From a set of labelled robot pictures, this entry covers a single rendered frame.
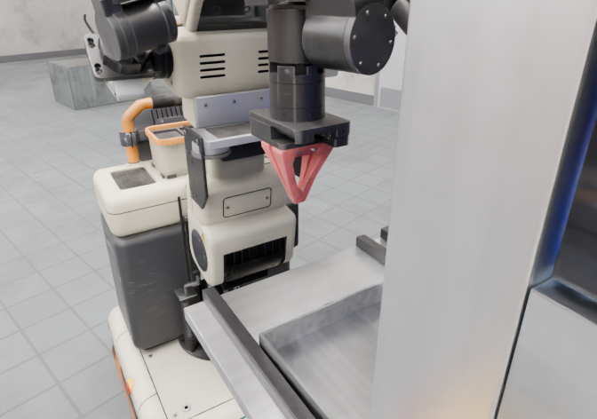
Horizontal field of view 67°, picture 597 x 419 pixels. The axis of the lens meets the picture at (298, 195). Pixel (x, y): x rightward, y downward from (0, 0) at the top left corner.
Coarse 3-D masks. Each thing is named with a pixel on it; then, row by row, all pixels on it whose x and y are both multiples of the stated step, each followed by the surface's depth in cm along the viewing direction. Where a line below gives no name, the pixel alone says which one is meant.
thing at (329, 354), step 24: (312, 312) 58; (336, 312) 61; (360, 312) 63; (264, 336) 54; (288, 336) 57; (312, 336) 59; (336, 336) 59; (360, 336) 59; (288, 360) 55; (312, 360) 55; (336, 360) 55; (360, 360) 55; (312, 384) 52; (336, 384) 52; (360, 384) 52; (312, 408) 47; (336, 408) 49; (360, 408) 49
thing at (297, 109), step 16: (272, 64) 45; (272, 80) 45; (288, 80) 43; (304, 80) 43; (320, 80) 44; (272, 96) 45; (288, 96) 44; (304, 96) 44; (320, 96) 45; (256, 112) 49; (272, 112) 46; (288, 112) 45; (304, 112) 45; (320, 112) 46; (288, 128) 43; (304, 128) 43; (320, 128) 43; (336, 128) 44
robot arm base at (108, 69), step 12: (84, 36) 80; (96, 36) 81; (96, 48) 80; (96, 60) 80; (108, 60) 79; (120, 60) 78; (132, 60) 79; (144, 60) 80; (96, 72) 80; (108, 72) 80; (120, 72) 80; (132, 72) 82; (144, 72) 83; (156, 72) 84
